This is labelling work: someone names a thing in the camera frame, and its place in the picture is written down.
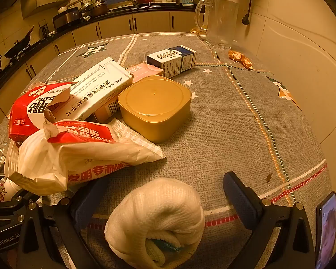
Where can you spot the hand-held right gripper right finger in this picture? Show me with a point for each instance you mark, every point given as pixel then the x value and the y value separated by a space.
pixel 238 199

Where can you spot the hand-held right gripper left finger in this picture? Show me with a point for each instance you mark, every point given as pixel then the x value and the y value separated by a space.
pixel 88 204

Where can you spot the white wrapper with red print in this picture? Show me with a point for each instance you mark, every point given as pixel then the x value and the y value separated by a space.
pixel 86 157

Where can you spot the yellow lidded plastic box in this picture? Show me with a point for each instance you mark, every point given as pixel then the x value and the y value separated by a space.
pixel 154 106

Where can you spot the long white medicine box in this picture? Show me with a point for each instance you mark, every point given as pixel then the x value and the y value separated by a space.
pixel 100 86

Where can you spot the rolled white towel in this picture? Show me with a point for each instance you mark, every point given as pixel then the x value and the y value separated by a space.
pixel 156 210

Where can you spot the red and white snack bag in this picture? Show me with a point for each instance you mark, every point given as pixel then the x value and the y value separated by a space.
pixel 28 112

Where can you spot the grey printed tablecloth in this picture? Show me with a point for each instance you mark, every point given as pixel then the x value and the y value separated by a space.
pixel 226 123

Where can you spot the smartphone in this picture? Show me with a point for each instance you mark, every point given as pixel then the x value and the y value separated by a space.
pixel 326 229

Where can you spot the black frying pan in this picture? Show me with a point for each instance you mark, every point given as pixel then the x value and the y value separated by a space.
pixel 18 46

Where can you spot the orange peel piece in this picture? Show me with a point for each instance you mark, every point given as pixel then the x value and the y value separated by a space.
pixel 246 62
pixel 234 55

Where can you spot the pink carton box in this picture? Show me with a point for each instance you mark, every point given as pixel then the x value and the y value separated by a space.
pixel 145 71

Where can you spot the blue and white small box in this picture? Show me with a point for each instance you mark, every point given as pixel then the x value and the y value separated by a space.
pixel 170 60

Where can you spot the steel kettle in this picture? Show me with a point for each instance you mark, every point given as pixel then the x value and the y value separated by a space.
pixel 44 31

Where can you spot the black kitchen countertop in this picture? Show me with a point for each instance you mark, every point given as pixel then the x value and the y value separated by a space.
pixel 61 33

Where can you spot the yellow plastic bag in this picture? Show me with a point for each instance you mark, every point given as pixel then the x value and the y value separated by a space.
pixel 198 30

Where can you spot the black countertop cooker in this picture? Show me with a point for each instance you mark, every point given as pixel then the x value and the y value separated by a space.
pixel 67 18

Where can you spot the clear glass pitcher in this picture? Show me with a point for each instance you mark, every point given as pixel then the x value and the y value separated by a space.
pixel 221 22

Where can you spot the base kitchen cabinets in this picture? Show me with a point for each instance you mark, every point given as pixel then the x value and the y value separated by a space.
pixel 114 28

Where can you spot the stacked metal pots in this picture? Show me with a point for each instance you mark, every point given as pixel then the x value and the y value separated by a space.
pixel 95 8

